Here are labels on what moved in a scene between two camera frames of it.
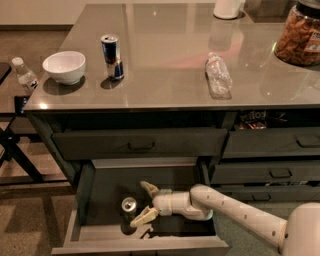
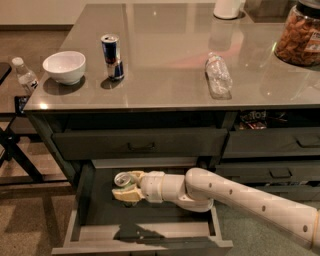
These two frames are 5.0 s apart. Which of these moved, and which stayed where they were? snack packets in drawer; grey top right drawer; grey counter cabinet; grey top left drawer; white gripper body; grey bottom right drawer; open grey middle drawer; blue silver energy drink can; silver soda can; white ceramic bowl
Moved: white gripper body; silver soda can
Stayed: white ceramic bowl; grey bottom right drawer; blue silver energy drink can; grey top right drawer; grey top left drawer; grey counter cabinet; snack packets in drawer; open grey middle drawer
